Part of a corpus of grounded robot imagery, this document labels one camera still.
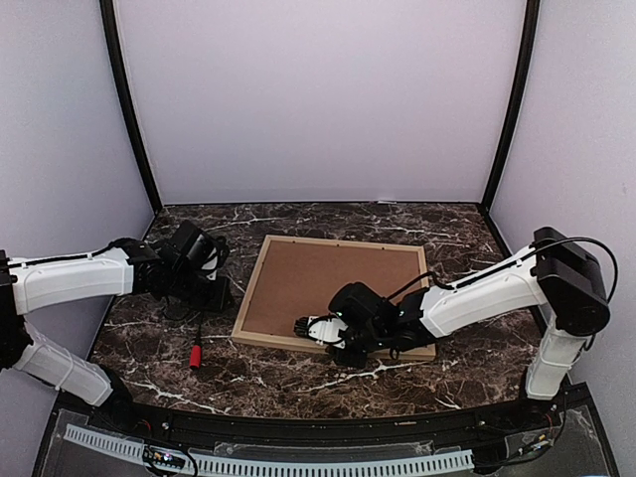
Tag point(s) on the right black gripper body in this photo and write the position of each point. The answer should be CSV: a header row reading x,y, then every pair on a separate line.
x,y
371,340

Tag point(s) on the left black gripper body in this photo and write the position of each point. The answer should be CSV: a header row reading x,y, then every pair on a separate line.
x,y
186,288

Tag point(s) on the red handled screwdriver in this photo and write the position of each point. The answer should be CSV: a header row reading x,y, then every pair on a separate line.
x,y
195,361

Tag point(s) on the wooden picture frame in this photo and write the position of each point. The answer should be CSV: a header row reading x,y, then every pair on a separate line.
x,y
297,277

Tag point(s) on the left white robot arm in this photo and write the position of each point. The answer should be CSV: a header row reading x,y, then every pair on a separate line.
x,y
121,268

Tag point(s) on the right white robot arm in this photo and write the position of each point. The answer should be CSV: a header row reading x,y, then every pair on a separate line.
x,y
553,270

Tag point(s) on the small circuit board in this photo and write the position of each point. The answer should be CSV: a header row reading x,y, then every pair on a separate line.
x,y
161,459

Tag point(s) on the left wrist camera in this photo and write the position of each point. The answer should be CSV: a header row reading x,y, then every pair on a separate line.
x,y
198,251

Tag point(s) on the black front rail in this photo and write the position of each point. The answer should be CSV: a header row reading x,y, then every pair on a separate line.
x,y
478,426

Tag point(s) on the white slotted cable duct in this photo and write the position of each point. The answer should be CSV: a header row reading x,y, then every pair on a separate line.
x,y
259,460

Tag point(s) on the left black corner post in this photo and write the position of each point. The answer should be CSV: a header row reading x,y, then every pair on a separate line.
x,y
127,108

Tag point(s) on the black corner post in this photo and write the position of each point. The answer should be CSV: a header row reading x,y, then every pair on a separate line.
x,y
517,92
127,108

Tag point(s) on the right black corner post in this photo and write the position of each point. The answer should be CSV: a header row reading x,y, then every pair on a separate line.
x,y
517,92

